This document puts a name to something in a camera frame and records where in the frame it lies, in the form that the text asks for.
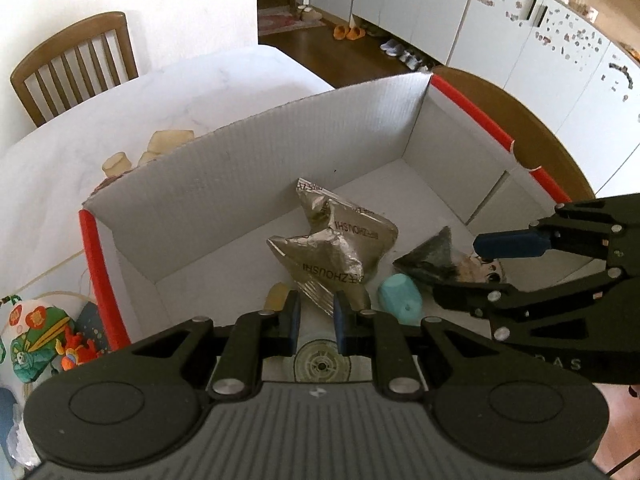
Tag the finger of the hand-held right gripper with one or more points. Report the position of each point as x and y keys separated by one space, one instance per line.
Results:
x=465 y=296
x=510 y=243

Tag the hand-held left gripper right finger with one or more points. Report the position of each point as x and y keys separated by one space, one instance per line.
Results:
x=340 y=325

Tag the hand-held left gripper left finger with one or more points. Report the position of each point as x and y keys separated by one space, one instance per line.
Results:
x=294 y=322

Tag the small yellow box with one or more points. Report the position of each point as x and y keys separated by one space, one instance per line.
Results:
x=276 y=299

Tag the round clear plastic container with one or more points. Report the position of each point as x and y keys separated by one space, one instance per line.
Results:
x=320 y=366

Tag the dark green plastic bag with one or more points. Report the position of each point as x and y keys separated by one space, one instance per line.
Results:
x=430 y=257

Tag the small teal plastic case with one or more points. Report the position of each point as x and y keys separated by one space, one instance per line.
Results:
x=400 y=297

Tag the red cardboard box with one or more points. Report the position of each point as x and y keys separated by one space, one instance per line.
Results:
x=225 y=200

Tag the wooden round-back chair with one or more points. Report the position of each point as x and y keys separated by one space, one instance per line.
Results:
x=530 y=130

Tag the white cabinet with stickers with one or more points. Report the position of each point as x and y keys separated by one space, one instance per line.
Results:
x=550 y=75

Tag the blue round placemat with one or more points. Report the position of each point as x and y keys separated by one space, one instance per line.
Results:
x=95 y=322

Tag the pair of grey sneakers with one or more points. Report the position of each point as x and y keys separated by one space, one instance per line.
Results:
x=390 y=47

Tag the orange slipper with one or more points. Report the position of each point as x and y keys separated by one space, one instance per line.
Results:
x=341 y=33
x=357 y=34

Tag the tall white cabinet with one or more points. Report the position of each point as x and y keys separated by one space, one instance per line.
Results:
x=415 y=0

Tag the beige slipper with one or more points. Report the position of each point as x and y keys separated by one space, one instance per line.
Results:
x=303 y=12
x=316 y=16

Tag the patterned door mat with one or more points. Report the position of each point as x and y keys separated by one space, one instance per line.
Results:
x=287 y=21

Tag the wooden slat-back chair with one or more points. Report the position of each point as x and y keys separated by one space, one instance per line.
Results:
x=75 y=40

